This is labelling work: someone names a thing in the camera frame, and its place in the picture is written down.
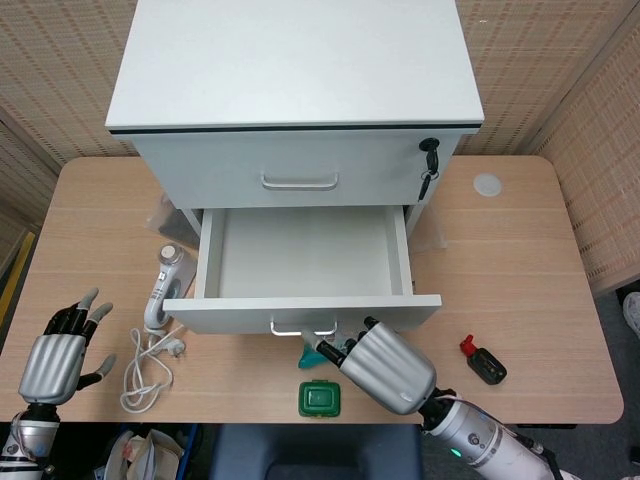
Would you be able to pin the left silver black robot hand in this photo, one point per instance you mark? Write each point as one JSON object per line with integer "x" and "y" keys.
{"x": 52, "y": 362}

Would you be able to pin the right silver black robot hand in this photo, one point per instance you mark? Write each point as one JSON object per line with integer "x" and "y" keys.
{"x": 385, "y": 370}

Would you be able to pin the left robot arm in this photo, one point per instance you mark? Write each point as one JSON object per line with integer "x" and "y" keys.
{"x": 25, "y": 442}

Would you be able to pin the white drawer with handle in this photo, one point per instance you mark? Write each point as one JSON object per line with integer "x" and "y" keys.
{"x": 295, "y": 170}

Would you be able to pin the white drawer cabinet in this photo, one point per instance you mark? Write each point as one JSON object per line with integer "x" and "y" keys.
{"x": 295, "y": 110}

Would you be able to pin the green plastic box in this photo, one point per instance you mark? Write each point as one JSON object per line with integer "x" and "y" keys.
{"x": 320, "y": 399}

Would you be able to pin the plastic snack packet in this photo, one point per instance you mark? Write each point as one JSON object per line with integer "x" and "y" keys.
{"x": 312, "y": 357}

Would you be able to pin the dark bottle red cap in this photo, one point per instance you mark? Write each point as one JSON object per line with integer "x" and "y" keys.
{"x": 482, "y": 361}

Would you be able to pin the dark blue chair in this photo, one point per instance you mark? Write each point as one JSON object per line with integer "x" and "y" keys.
{"x": 315, "y": 452}

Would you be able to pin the bag with papers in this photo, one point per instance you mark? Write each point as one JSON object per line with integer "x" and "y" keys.
{"x": 145, "y": 452}

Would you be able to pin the white handheld appliance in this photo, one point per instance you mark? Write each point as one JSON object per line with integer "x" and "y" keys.
{"x": 162, "y": 290}

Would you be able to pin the clear plastic sheet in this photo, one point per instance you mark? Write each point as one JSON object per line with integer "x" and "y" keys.
{"x": 431, "y": 230}

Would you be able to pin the clear plastic bag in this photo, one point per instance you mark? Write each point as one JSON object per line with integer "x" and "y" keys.
{"x": 167, "y": 220}

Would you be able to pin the black hanging key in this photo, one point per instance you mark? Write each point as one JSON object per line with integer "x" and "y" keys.
{"x": 425, "y": 186}

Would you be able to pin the black key in lock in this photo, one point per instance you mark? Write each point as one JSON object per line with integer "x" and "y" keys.
{"x": 430, "y": 152}

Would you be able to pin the white shoe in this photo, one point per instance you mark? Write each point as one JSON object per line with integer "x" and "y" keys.
{"x": 632, "y": 312}

